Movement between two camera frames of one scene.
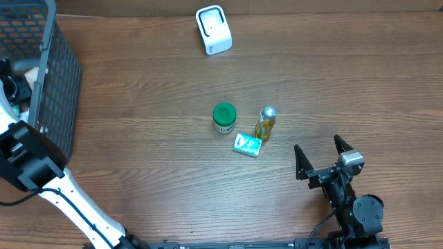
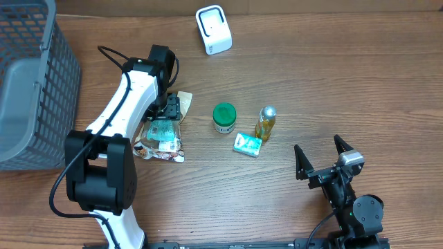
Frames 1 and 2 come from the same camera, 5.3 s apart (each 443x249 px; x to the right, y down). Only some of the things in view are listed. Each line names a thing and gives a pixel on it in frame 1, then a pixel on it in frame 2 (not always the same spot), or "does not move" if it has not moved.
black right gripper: x=320 y=176 does not move
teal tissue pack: x=247 y=144 does not move
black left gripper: x=27 y=93 → x=174 y=111
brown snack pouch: x=32 y=75 → x=162 y=138
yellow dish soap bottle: x=266 y=122 does not move
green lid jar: x=224 y=116 does not move
